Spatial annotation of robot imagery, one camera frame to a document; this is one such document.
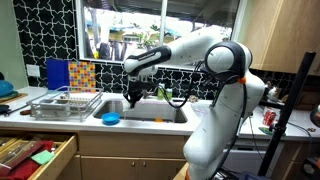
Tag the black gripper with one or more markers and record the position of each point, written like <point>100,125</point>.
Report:
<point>140,88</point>

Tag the white dish sponge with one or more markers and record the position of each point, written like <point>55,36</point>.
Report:
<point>127,106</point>

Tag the small blue bowl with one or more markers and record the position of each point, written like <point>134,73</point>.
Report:
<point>110,118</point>

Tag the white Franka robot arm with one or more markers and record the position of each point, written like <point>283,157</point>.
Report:
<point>220,110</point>

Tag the stainless steel sink basin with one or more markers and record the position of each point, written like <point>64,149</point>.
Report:
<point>156,113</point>

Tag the small orange sink clip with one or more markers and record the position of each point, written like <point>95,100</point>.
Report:
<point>159,120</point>

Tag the green hand soap bottle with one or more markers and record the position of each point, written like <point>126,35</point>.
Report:
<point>169,94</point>

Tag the green sponge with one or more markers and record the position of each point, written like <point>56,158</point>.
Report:
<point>42,157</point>

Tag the wooden base cabinet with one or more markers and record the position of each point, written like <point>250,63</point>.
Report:
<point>133,153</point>

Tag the multicoloured squares cutting board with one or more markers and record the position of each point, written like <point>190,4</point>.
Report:
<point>82,76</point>

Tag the kitchen window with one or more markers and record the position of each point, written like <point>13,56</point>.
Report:
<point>133,30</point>

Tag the blue cutting board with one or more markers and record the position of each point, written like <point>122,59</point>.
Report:
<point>57,74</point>

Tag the open wooden kitchen drawer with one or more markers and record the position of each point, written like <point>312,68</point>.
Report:
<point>50,166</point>

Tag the wooden cutting board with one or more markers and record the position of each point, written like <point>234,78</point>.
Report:
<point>11,98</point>

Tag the white dishwasher front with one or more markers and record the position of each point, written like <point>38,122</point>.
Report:
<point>246,160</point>

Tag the red drawer organizer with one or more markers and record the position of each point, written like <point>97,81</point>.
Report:
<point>23,166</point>

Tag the teal kettle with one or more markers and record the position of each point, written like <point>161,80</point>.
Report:
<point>5,88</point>

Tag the red soda can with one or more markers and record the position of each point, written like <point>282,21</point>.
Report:
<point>269,117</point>

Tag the black tripod pole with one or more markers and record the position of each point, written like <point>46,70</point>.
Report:
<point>286,113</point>

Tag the white wall light switch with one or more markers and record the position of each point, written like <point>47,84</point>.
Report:
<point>33,70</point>

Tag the wooden wall cabinet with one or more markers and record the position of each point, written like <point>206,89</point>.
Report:
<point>283,33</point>

